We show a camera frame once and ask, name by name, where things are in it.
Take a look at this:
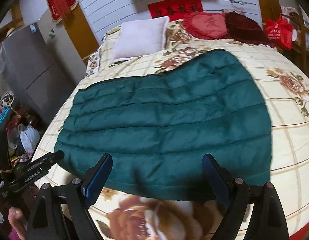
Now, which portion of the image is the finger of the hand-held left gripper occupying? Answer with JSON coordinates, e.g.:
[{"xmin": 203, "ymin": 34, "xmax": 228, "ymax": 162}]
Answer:
[{"xmin": 42, "ymin": 150, "xmax": 65, "ymax": 167}]

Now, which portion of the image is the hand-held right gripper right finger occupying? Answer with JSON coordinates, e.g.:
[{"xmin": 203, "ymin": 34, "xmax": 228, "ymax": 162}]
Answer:
[{"xmin": 202, "ymin": 153, "xmax": 290, "ymax": 240}]

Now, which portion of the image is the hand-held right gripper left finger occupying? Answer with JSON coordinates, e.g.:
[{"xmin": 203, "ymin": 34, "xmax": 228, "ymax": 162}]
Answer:
[{"xmin": 26, "ymin": 153, "xmax": 113, "ymax": 240}]

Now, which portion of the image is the green down jacket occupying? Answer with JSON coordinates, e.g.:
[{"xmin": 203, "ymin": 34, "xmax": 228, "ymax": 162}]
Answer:
[{"xmin": 55, "ymin": 49, "xmax": 274, "ymax": 202}]

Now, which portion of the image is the person's left hand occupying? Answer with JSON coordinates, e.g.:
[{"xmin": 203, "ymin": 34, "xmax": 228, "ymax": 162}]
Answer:
[{"xmin": 7, "ymin": 206, "xmax": 30, "ymax": 240}]

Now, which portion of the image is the white plastic bag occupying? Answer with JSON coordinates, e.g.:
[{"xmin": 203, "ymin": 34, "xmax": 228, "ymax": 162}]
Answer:
[{"xmin": 19, "ymin": 125, "xmax": 41, "ymax": 153}]

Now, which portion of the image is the grey cloth bundle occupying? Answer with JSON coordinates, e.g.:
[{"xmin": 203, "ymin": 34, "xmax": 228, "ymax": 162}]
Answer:
[{"xmin": 0, "ymin": 91, "xmax": 19, "ymax": 108}]

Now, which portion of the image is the floral cream bedspread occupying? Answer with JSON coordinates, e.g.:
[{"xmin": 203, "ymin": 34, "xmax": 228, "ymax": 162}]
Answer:
[{"xmin": 32, "ymin": 20, "xmax": 309, "ymax": 240}]

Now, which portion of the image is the grey refrigerator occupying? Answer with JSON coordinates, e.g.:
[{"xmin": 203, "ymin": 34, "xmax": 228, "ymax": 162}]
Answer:
[{"xmin": 1, "ymin": 10, "xmax": 82, "ymax": 120}]

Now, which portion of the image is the orange wooden panel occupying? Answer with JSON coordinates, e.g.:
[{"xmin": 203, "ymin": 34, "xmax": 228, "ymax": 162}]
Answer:
[{"xmin": 64, "ymin": 5, "xmax": 100, "ymax": 58}]

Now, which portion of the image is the white square pillow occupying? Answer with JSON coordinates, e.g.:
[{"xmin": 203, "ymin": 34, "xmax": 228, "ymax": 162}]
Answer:
[{"xmin": 111, "ymin": 16, "xmax": 170, "ymax": 61}]

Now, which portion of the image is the dark red fringed cushion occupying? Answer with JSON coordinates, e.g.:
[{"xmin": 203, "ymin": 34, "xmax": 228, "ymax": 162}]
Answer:
[{"xmin": 224, "ymin": 12, "xmax": 276, "ymax": 48}]

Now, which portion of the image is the red heart-shaped pillow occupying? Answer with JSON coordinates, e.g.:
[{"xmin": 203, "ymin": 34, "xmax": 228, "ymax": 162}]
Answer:
[{"xmin": 182, "ymin": 12, "xmax": 230, "ymax": 40}]

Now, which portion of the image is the red hanging decoration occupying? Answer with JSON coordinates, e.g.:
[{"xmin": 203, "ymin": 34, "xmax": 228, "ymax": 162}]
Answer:
[{"xmin": 42, "ymin": 0, "xmax": 78, "ymax": 23}]

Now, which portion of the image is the red plastic bag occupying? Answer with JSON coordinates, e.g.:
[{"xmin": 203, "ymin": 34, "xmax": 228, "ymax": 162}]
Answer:
[{"xmin": 265, "ymin": 14, "xmax": 293, "ymax": 50}]

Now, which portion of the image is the wooden shelf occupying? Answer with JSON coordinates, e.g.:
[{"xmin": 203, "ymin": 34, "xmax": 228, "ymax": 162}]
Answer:
[{"xmin": 282, "ymin": 5, "xmax": 309, "ymax": 85}]

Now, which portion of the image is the orange wooden pillar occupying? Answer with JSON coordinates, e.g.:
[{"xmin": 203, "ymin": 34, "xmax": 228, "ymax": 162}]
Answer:
[{"xmin": 253, "ymin": 0, "xmax": 270, "ymax": 25}]

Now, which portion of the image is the red wall banner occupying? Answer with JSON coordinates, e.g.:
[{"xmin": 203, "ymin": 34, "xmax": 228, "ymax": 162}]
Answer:
[{"xmin": 147, "ymin": 0, "xmax": 203, "ymax": 19}]

